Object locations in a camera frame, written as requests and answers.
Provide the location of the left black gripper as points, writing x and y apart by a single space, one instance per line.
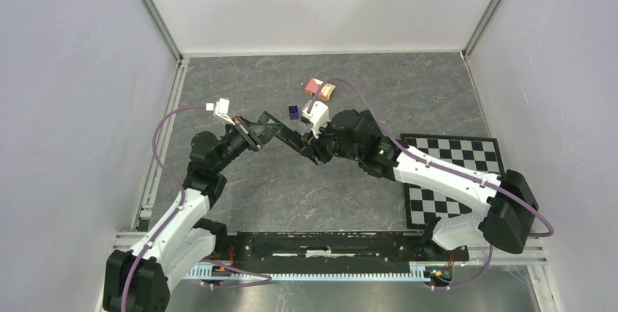
250 134

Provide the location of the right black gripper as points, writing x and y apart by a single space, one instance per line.
316 145

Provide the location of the black remote control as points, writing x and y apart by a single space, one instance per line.
296 141

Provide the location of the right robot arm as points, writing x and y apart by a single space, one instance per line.
502 207

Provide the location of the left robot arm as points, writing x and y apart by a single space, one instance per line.
143 277

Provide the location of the purple toy block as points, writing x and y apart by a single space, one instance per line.
294 113

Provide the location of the red white small box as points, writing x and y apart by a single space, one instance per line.
317 86

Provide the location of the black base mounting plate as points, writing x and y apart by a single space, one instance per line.
331 252

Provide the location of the checkerboard calibration board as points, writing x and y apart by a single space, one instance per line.
452 178

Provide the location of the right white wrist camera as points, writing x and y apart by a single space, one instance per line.
315 114

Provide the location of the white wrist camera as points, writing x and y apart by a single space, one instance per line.
315 114
220 109

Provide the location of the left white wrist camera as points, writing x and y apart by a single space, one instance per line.
220 109

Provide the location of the white slotted cable duct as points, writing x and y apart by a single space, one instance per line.
206 272

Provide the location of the left aluminium corner post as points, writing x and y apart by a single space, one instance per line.
162 29

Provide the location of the aluminium corner post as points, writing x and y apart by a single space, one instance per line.
480 28
162 29

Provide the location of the right aluminium corner post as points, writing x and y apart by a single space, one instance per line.
480 28

